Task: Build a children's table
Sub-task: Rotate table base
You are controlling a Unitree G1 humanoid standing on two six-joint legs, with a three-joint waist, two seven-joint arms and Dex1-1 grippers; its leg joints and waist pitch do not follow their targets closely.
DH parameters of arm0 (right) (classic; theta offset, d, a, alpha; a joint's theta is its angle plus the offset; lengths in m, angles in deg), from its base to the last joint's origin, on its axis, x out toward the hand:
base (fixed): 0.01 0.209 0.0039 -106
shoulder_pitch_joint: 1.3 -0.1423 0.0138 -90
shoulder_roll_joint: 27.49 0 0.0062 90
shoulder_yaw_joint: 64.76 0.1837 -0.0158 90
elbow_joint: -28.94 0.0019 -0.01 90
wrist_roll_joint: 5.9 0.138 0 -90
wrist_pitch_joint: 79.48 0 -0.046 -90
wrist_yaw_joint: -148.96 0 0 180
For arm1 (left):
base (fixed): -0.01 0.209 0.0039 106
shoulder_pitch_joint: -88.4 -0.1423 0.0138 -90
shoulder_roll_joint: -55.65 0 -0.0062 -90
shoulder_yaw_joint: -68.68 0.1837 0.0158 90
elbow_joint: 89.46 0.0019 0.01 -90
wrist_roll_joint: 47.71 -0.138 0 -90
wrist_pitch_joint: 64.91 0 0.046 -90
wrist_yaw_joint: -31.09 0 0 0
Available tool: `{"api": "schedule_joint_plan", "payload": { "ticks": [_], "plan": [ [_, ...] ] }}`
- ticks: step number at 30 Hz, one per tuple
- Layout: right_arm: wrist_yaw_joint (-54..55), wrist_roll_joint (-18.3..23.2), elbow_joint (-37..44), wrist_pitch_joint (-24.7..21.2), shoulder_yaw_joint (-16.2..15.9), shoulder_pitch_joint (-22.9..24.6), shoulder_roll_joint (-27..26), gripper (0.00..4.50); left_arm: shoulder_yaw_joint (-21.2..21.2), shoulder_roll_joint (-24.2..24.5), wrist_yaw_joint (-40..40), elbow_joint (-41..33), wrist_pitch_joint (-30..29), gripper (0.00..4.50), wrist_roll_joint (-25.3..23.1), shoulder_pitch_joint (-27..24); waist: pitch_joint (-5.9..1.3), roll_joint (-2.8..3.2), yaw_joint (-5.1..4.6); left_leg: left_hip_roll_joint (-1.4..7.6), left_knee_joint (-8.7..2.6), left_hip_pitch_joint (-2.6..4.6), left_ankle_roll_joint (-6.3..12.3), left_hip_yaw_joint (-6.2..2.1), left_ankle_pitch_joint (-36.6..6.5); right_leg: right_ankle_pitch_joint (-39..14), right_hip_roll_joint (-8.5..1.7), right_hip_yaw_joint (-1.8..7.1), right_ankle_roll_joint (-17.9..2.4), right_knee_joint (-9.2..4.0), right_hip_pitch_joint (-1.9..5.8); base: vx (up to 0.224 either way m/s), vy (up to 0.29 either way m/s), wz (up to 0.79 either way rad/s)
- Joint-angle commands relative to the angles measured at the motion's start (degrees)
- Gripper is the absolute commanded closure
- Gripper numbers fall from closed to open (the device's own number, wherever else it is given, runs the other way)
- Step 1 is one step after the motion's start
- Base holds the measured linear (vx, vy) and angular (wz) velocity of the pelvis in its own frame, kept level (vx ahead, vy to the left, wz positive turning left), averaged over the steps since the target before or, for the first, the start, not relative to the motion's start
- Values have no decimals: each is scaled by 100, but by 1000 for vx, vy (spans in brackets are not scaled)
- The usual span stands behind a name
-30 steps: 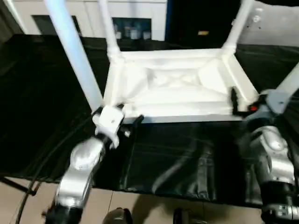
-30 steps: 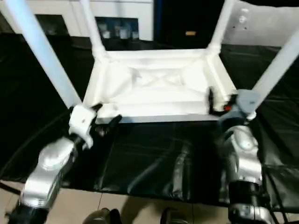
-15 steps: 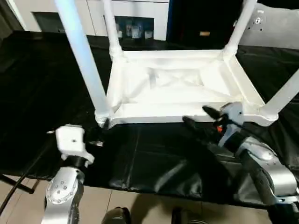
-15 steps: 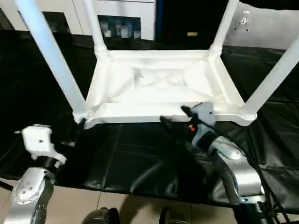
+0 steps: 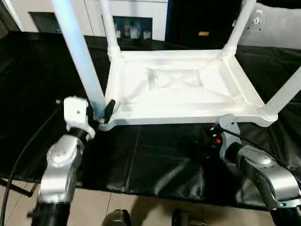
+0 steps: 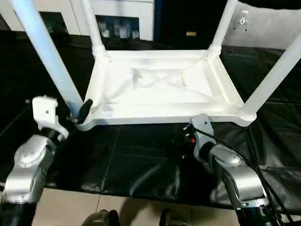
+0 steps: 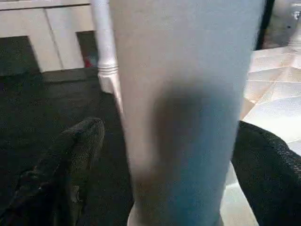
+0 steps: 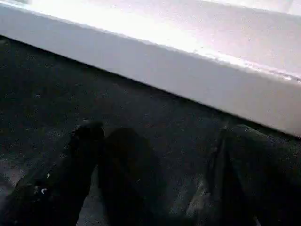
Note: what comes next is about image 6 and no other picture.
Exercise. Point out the white plastic table top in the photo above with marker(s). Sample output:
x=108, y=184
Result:
x=160, y=84

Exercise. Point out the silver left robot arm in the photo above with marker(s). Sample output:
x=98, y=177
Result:
x=28, y=165

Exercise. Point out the black work mat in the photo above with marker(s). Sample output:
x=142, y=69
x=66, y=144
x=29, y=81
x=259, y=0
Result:
x=141, y=160

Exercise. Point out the dark right robot foot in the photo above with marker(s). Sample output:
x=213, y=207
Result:
x=171, y=219

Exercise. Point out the dark robot foot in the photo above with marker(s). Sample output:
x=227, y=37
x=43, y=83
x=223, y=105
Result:
x=171, y=219
x=99, y=219

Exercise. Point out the white cabinet with glass doors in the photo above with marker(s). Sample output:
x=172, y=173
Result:
x=117, y=19

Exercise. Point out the dark left robot foot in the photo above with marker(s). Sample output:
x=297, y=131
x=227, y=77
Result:
x=99, y=219

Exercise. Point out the small yellow label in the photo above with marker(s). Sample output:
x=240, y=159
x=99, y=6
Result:
x=191, y=34

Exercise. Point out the grey cushion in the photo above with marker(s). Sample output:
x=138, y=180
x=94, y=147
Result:
x=268, y=28

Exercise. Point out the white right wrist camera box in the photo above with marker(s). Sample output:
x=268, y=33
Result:
x=201, y=126

